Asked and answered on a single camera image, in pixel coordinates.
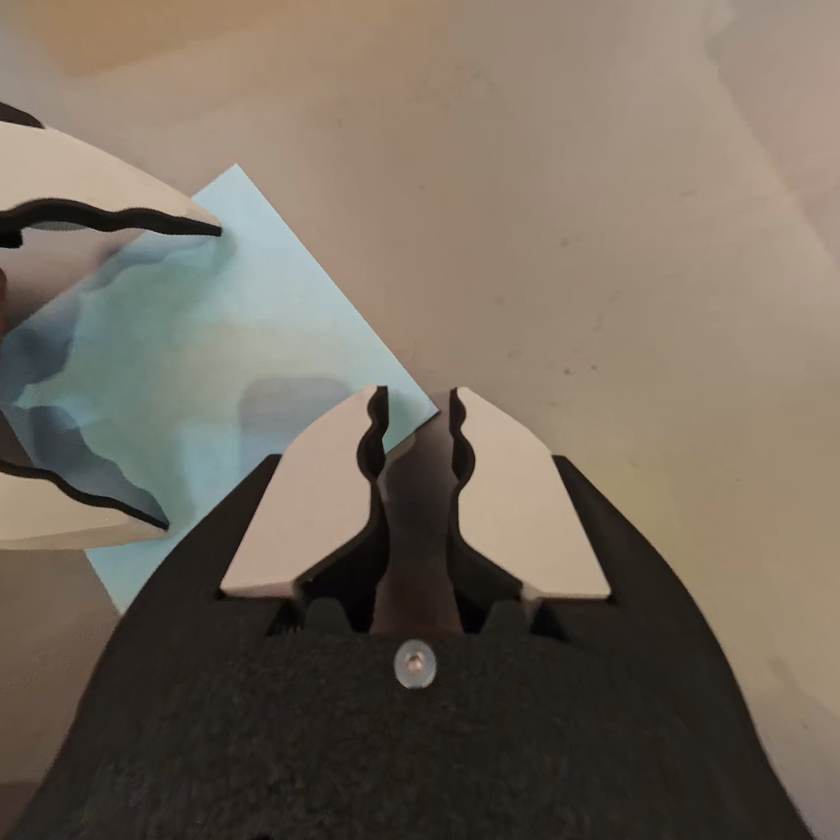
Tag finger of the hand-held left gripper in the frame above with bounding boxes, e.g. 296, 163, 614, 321
0, 121, 223, 250
0, 413, 170, 551

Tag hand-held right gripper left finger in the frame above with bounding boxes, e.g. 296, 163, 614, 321
218, 384, 392, 634

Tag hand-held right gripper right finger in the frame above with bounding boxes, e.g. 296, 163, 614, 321
448, 386, 613, 635

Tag floral origami paper blue back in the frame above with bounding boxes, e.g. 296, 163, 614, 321
0, 164, 441, 614

